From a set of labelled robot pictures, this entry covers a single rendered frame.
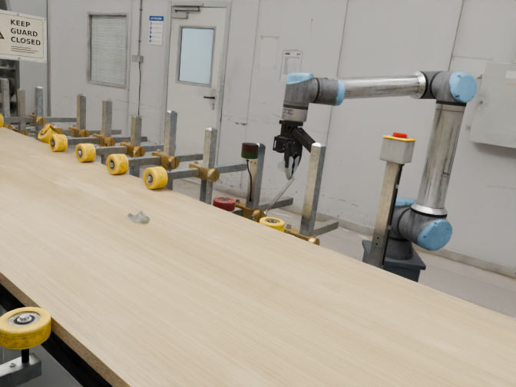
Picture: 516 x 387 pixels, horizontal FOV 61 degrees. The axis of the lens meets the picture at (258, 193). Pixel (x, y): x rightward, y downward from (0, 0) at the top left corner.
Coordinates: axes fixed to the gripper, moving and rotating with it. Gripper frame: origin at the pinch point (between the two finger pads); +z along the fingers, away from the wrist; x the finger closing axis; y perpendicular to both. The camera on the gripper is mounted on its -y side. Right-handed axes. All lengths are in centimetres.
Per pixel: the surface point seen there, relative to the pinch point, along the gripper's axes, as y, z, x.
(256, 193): 8.3, 7.3, 8.6
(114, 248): -2, 11, 73
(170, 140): 58, -3, 9
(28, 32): 262, -46, -18
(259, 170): 8.4, -1.3, 8.3
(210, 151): 33.4, -3.3, 9.4
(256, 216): 5.8, 15.2, 10.2
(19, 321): -22, 10, 103
